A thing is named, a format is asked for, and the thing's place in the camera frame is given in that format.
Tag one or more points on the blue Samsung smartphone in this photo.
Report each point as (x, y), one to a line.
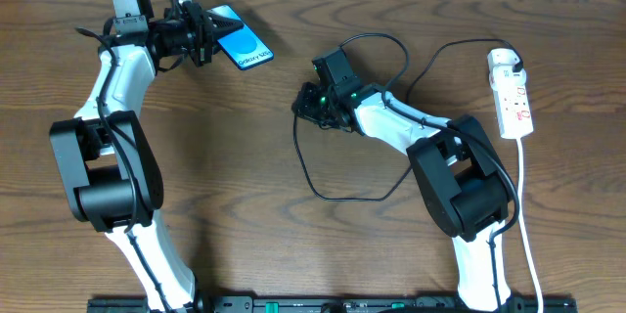
(243, 47)

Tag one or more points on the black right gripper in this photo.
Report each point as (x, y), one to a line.
(307, 104)

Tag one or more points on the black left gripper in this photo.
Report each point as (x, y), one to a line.
(200, 32)

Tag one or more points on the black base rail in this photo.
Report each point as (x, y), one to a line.
(247, 304)

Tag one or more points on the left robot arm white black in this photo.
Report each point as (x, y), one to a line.
(109, 172)

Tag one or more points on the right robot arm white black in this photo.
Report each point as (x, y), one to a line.
(465, 188)

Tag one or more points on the white power strip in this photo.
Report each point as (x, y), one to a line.
(511, 102)

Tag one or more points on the white USB wall charger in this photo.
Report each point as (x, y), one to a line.
(504, 59)

